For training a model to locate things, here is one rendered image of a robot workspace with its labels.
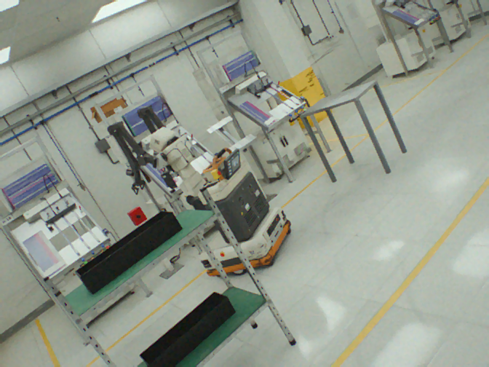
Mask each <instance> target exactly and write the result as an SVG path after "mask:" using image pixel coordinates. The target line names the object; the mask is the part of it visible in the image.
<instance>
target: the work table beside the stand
mask: <svg viewBox="0 0 489 367"><path fill-rule="evenodd" d="M372 87H374V89H375V92H376V94H377V96H378V99H379V101H380V102H381V105H382V107H383V110H384V112H385V114H386V117H387V119H388V121H389V124H390V125H391V128H392V130H393V133H394V135H395V138H396V139H397V142H398V144H399V147H400V149H401V151H402V153H403V154H404V153H406V152H407V149H406V147H405V145H404V142H403V140H402V137H401V135H400V133H399V130H398V128H397V126H396V123H395V121H394V118H393V116H392V115H391V112H390V110H389V107H388V105H387V103H386V100H385V98H384V96H383V93H382V92H381V88H380V87H379V85H378V82H377V80H374V81H372V82H368V83H366V84H362V85H360V86H357V87H353V88H351V89H348V90H345V91H343V92H339V93H336V94H334V95H330V96H327V97H325V98H322V99H321V100H319V101H318V102H317V103H315V104H314V105H313V106H312V107H311V108H309V109H308V110H307V111H305V112H304V113H302V114H301V115H300V118H301V120H302V122H303V124H304V126H305V128H306V130H307V132H308V134H309V136H310V138H311V140H312V142H313V144H314V146H315V148H316V150H317V152H318V154H319V156H320V158H321V160H322V163H323V165H324V166H325V169H326V171H327V173H328V175H329V177H330V179H331V181H332V182H333V183H334V182H336V181H337V179H336V177H335V175H334V173H333V171H332V169H331V167H330V165H329V162H328V161H327V158H326V156H325V154H324V152H323V150H322V148H321V146H320V144H319V142H318V140H317V138H316V136H315V134H314V131H313V130H312V128H311V125H310V124H309V121H308V119H307V118H306V117H307V116H310V115H313V114H317V113H319V112H322V111H325V112H326V114H327V116H328V118H329V120H330V122H331V124H332V126H333V129H334V131H335V133H336V135H337V136H338V139H339V141H340V143H341V145H342V147H343V150H344V151H345V153H346V156H347V158H348V160H349V162H350V164H352V163H354V159H353V157H352V155H351V152H350V151H349V148H348V146H347V145H346V142H345V140H344V138H343V136H342V134H341V131H340V129H339V127H338V125H337V123H336V121H335V119H334V116H333V114H332V112H331V109H332V108H335V107H338V106H342V105H345V104H347V103H351V102H354V104H355V106H356V107H357V110H358V112H359V115H360V116H361V119H362V121H363V123H364V125H365V128H366V130H367V132H368V135H369V136H370V139H371V141H372V143H373V145H374V147H375V150H376V152H377V154H378V157H379V159H380V161H381V164H382V165H383V168H384V170H385V172H386V174H388V173H390V172H391V169H390V167H389V165H388V162H387V161H386V158H385V156H384V154H383V151H382V149H381V147H380V144H379V142H378V140H377V138H376V136H375V133H374V131H373V129H372V127H371V124H370V122H369V120H368V118H367V115H366V113H365V110H364V109H363V107H362V104H361V102H360V100H359V99H360V98H361V97H362V96H363V95H364V94H365V93H366V92H367V91H368V90H370V89H371V88H372Z"/></svg>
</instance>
